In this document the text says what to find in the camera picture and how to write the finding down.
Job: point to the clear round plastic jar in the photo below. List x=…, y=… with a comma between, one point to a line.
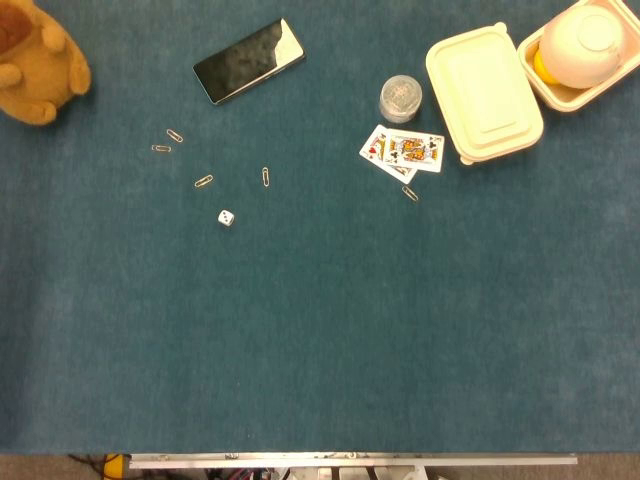
x=400, y=99

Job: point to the yellow round object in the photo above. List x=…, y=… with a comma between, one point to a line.
x=542, y=70

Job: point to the cream open food container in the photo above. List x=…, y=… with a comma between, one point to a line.
x=565, y=97

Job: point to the aluminium frame rail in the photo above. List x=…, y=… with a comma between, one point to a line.
x=350, y=460

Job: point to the white die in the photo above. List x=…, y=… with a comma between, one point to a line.
x=226, y=218

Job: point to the black smartphone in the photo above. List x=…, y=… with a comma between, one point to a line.
x=245, y=62

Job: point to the yellow object under table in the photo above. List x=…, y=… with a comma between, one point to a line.
x=114, y=465

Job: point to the blue felt table mat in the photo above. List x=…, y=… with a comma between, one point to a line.
x=320, y=300

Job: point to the white upturned bowl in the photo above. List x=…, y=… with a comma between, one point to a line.
x=582, y=45

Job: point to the king of hearts card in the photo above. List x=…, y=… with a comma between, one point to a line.
x=375, y=147

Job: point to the king of clubs card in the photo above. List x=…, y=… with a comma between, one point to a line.
x=417, y=152

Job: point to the metal paper clip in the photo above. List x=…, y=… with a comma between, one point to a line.
x=203, y=181
x=161, y=148
x=265, y=176
x=174, y=135
x=410, y=193

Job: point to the brown plush teddy bear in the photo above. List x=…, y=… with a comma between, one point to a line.
x=37, y=65

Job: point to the cream lidded food container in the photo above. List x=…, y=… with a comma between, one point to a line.
x=482, y=92

